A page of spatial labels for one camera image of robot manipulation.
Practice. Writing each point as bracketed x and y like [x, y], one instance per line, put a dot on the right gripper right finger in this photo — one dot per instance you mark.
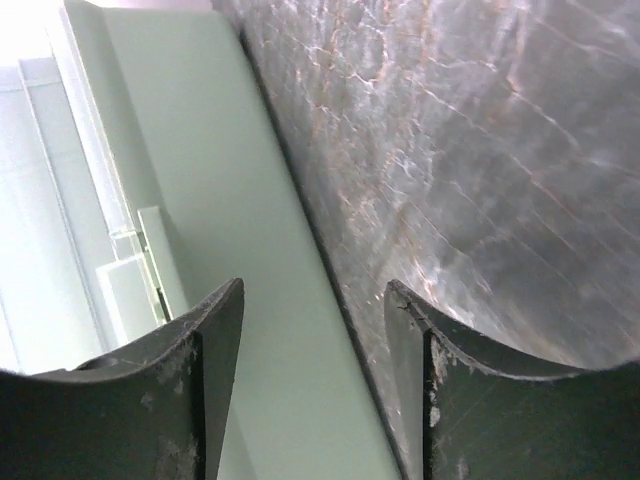
[474, 408]

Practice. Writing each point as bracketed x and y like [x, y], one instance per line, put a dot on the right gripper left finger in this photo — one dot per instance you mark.
[156, 408]

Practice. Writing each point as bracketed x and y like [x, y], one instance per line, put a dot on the green clear-lid toolbox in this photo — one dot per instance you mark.
[140, 172]

